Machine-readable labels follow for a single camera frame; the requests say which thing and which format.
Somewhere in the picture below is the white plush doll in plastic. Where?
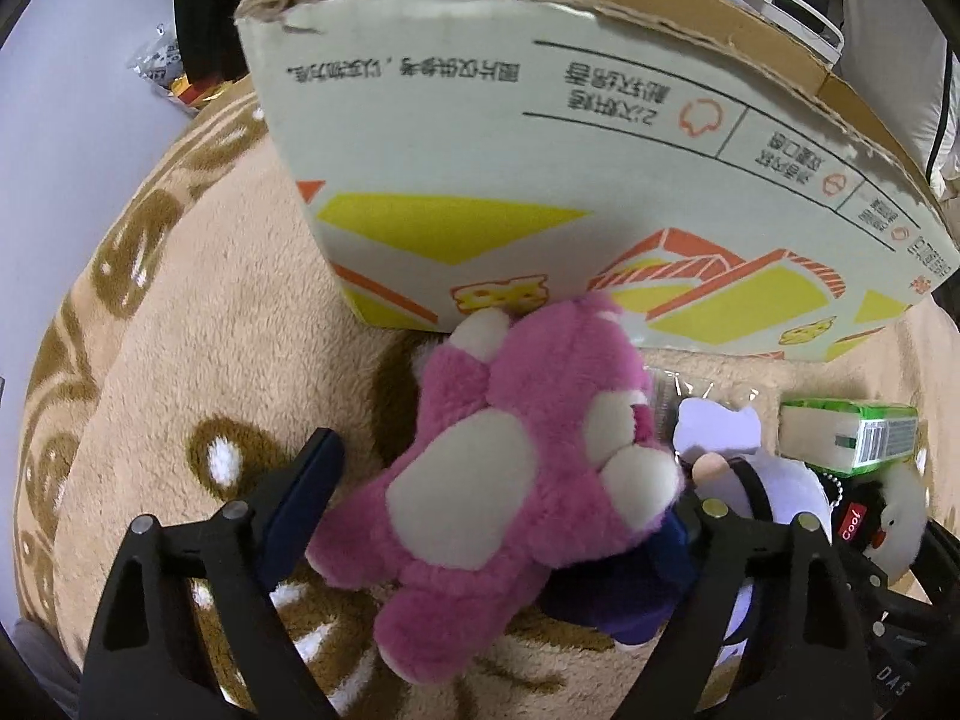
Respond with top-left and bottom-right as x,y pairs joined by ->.
541,396 -> 835,670

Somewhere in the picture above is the silver snack packet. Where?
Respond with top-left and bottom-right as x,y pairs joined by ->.
126,22 -> 188,95

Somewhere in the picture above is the black cable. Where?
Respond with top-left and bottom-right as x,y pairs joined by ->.
924,52 -> 959,182

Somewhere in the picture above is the pink plush bear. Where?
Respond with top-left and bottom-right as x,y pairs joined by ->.
305,292 -> 685,685

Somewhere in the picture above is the white appliance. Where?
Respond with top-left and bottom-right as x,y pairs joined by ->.
748,0 -> 846,67

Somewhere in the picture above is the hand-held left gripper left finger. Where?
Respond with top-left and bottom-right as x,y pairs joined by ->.
79,427 -> 347,720

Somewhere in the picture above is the dark hanging garment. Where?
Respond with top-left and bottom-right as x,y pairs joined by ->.
172,0 -> 260,85

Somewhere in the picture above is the printed cardboard box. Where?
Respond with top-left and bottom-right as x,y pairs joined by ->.
234,0 -> 960,365

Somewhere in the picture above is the beige printed blanket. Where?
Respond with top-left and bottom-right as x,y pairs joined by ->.
13,73 -> 960,720

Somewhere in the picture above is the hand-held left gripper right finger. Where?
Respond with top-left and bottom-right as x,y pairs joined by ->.
613,498 -> 880,720

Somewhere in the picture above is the green and white small box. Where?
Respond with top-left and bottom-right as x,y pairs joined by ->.
778,397 -> 920,478

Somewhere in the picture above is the red and gold packet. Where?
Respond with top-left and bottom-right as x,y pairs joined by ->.
169,71 -> 250,118

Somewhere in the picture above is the white cloth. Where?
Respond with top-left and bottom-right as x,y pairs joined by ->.
838,0 -> 957,185

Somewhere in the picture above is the white duck plush keychain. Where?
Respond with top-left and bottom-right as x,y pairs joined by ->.
831,457 -> 931,587

